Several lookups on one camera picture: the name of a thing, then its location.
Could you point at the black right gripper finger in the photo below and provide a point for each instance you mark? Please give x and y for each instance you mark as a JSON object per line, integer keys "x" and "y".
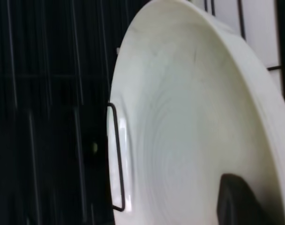
{"x": 237, "y": 204}

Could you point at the white round plate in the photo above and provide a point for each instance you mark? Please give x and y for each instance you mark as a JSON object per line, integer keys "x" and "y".
{"x": 193, "y": 102}

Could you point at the black plastic drip tray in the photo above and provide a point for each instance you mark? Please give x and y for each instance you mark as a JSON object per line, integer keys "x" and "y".
{"x": 56, "y": 67}

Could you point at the black wire dish rack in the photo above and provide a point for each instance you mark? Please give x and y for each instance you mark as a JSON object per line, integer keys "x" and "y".
{"x": 166, "y": 117}

